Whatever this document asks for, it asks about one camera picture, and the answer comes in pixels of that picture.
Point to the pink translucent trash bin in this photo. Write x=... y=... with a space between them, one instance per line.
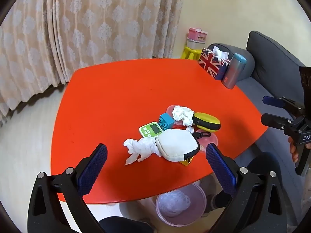
x=196 y=206

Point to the white zip pouch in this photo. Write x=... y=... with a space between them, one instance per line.
x=175 y=144

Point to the grey tumbler with teal lid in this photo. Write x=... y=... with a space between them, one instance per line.
x=233 y=74

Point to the person's right hand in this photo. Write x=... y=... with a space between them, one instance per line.
x=293 y=150

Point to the long white tissue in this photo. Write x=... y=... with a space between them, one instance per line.
x=143 y=148

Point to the clear pink plastic cup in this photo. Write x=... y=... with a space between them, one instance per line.
x=170 y=109

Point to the green digital timer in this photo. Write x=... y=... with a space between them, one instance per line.
x=150 y=129

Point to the blue toy brick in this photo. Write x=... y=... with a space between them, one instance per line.
x=167 y=121

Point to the yellow zip pouch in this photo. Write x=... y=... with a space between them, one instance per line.
x=206 y=120

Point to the yellow toy brick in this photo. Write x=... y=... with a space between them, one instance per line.
x=187 y=161

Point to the person's left leg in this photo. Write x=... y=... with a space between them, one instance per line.
x=121 y=225

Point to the clear pink plastic lid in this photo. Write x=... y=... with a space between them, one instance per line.
x=211 y=140

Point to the beige patterned curtain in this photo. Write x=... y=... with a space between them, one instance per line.
x=85 y=24

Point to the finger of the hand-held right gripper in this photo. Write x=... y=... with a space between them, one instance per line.
x=274 y=121
x=271 y=100

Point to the flag print tissue box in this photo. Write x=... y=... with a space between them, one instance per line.
x=211 y=64

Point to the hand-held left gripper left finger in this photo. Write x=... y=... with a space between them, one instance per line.
x=93 y=167

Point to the white storage container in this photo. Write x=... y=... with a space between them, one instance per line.
x=193 y=44

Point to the yellow plastic stool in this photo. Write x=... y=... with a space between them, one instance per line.
x=190 y=53

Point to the red table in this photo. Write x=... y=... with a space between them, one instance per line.
x=109 y=102

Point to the grey sofa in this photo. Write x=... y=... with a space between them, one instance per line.
x=269 y=60

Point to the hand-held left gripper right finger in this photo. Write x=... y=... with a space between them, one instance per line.
x=220 y=167

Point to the large crumpled white tissue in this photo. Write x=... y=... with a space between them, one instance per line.
x=182 y=115

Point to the pink lidded box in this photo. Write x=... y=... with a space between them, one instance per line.
x=197 y=34

